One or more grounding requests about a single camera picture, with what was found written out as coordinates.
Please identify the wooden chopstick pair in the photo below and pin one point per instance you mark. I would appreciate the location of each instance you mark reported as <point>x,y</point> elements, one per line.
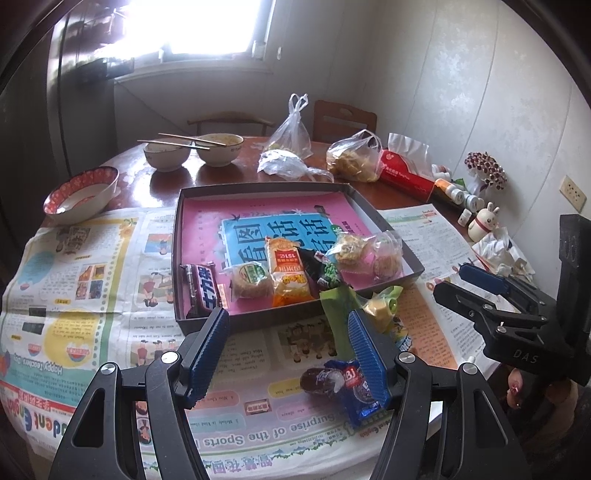
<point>189,138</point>
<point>171,144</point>

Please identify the bright window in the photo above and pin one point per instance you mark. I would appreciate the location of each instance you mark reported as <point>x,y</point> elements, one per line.
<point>194,27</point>

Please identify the yellow jelly packet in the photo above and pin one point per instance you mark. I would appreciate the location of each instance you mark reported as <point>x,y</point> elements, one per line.
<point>402,339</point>

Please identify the light green snack packet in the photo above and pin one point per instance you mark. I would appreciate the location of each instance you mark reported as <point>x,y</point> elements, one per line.
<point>337,304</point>

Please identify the plastic bag of fried food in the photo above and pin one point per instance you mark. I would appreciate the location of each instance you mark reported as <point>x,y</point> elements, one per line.
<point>353,159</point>

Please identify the yellow pouch with green cap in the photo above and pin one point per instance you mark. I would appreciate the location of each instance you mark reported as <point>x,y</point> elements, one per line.
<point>381,309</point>

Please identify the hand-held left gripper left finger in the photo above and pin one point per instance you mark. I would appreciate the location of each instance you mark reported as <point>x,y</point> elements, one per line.
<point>205,360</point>

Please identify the colourful picture newspaper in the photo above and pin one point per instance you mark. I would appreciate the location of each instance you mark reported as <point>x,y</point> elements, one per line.
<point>92,286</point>

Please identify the red patterned bowl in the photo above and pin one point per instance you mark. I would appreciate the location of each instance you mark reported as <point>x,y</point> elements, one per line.
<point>78,198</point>

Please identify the newspaper with text columns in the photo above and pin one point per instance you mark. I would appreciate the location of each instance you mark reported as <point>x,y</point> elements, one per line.
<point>443,323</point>

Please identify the wooden chair with curved rail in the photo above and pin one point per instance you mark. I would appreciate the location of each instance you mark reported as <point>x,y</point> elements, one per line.
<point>231,121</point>

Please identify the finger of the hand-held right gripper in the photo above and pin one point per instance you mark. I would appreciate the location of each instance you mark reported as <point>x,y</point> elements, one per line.
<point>482,276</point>
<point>461,302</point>

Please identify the orange pill bottle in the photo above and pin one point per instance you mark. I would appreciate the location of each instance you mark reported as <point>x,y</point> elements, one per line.
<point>448,190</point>

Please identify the crumpled clear plastic bag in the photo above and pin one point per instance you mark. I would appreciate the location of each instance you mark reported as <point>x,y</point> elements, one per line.
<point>286,166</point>

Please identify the red tissue pack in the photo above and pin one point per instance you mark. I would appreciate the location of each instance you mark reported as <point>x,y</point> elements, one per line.
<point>406,175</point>

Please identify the dark foil candy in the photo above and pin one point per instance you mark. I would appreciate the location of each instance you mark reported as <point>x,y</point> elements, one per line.
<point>318,382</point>

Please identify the orange snack packet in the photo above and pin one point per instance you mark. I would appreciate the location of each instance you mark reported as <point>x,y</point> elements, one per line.
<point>286,277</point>

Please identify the round rice cake packet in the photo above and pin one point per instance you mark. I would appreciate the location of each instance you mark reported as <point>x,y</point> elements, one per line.
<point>251,281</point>

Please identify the wooden chair with cutout back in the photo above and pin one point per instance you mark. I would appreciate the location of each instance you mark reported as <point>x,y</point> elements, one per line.
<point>346,115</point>

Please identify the crumpled white tissue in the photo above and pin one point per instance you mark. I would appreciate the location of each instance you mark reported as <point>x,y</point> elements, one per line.
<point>498,249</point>

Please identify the brown chocolate bar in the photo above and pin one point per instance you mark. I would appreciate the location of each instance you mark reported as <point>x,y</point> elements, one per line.
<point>205,288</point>

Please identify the small white bottle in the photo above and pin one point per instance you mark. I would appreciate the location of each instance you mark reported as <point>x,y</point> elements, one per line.
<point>464,218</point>

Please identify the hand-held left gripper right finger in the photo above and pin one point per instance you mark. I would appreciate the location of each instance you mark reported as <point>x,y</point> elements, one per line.
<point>369,360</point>

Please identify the blue cookie packet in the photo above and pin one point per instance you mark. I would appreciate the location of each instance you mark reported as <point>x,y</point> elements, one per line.
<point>355,401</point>

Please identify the person's right hand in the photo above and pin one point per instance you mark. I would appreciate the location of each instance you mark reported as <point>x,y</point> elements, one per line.
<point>517,387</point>

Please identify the wall socket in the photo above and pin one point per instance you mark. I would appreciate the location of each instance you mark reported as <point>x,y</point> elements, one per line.
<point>573,194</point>

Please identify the white bowl with food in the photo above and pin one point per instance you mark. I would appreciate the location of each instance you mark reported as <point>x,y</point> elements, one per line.
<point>221,152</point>

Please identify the empty white bowl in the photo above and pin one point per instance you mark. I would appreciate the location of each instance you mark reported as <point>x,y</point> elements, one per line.
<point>166,159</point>

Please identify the dark green pea packet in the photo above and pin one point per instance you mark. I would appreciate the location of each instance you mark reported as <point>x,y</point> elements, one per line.
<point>323,272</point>

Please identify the clear bagged pastry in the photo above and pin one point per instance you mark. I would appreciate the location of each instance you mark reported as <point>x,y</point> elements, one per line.
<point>353,251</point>

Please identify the grey cardboard box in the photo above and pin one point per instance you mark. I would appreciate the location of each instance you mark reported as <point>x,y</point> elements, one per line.
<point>258,321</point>

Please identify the beaded flower ornament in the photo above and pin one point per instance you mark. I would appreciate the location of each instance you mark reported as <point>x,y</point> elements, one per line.
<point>485,168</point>

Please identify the dark refrigerator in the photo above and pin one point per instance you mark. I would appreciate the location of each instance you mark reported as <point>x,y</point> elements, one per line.
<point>78,115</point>

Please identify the white rabbit figurine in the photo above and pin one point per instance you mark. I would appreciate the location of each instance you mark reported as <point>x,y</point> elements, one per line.
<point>482,226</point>

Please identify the tied clear plastic bag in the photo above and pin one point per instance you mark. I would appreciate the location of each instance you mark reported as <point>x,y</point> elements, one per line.
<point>291,134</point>

